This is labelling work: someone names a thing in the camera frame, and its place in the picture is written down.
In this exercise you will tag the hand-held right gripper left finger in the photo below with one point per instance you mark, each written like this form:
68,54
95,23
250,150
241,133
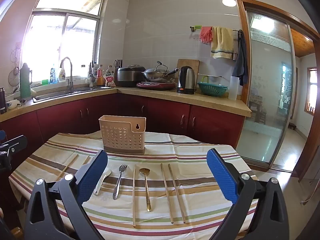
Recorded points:
92,177

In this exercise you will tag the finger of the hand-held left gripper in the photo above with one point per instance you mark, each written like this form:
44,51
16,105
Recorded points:
1,135
15,143

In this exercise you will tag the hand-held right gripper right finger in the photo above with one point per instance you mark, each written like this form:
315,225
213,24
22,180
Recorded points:
221,175

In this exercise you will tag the stainless steel fork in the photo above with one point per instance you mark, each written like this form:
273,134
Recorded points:
117,188

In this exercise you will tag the beige perforated utensil basket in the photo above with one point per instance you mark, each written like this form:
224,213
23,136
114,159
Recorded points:
120,135

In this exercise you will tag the gold metal spoon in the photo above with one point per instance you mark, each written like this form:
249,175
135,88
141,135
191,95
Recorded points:
144,172

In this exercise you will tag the striped tablecloth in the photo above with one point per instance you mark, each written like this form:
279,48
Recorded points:
195,160

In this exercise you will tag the blue patterned bowl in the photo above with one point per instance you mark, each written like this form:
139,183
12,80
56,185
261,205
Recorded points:
12,104

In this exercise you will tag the black insulated bottle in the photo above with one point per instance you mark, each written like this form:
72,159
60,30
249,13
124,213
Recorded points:
3,102

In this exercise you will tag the white plastic tub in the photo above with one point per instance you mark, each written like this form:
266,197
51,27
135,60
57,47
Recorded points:
10,97

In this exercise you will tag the green thermos flask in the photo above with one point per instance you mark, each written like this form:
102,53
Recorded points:
25,85

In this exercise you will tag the hanging mesh strainer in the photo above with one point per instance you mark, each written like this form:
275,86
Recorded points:
12,78

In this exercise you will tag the stainless steel sink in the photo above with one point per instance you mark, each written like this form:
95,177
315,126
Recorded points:
55,93

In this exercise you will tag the small green container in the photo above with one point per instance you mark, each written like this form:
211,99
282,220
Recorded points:
45,81

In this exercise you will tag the beige stone countertop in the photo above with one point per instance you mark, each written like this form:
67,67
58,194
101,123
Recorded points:
212,102

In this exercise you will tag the wooden chair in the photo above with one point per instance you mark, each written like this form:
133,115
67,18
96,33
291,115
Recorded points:
257,110

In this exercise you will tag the blue label detergent bottle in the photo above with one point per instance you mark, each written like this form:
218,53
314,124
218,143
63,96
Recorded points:
52,76

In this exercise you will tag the sliding glass door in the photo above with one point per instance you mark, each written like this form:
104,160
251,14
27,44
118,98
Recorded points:
265,105

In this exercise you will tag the white spray bottle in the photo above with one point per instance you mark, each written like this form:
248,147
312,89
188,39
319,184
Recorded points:
62,75

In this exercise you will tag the dark red kitchen cabinet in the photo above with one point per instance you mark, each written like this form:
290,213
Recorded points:
162,115

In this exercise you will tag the steel sink faucet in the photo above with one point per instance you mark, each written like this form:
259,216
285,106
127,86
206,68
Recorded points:
70,80

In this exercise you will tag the green plastic colander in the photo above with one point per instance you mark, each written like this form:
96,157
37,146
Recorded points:
212,90

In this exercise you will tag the translucent plastic cup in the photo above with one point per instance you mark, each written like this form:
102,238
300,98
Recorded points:
233,90

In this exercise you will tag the small white tap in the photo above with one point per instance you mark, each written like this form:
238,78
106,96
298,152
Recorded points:
91,81

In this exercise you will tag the red and white bag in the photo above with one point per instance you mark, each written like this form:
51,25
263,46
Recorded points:
110,81

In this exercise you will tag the orange liquid bottle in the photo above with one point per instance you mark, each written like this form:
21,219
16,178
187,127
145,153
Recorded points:
100,80

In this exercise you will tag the steel electric kettle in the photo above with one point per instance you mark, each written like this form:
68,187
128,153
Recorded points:
187,80

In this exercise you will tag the kitchen window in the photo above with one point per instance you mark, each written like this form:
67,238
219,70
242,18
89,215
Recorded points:
50,42

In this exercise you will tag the grey rice cooker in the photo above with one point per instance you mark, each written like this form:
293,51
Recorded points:
127,78

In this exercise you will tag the clear plastic bottle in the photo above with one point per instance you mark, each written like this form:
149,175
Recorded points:
110,70

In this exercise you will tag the white plastic bottle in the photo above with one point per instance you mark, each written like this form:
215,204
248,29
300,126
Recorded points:
94,68

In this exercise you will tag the black knife block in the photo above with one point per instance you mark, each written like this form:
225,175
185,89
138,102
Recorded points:
118,70

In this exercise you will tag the red induction cooktop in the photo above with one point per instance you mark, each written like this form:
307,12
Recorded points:
155,86

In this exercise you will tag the dark blue cloth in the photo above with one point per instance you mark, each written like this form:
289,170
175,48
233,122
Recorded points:
240,62

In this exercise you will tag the wooden cutting board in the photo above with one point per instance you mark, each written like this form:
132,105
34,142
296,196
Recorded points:
192,63

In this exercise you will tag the steel wok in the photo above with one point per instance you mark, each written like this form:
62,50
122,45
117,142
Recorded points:
155,76

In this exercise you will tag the small steel cup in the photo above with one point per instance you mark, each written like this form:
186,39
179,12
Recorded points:
235,55

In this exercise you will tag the wooden framed window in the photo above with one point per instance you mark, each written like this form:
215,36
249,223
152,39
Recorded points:
312,92

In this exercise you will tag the steel wok lid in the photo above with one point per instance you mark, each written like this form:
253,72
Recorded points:
157,69

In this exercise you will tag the yellow towel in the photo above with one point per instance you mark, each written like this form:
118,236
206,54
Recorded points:
222,42

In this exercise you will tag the pink rubber gloves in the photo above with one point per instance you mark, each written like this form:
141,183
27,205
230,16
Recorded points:
206,35

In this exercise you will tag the round ceiling light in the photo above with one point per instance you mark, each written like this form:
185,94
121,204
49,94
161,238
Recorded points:
229,2

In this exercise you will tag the steel towel rail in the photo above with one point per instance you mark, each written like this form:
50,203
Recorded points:
236,29

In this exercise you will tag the wooden door frame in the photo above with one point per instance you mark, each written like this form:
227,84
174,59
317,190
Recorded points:
241,7

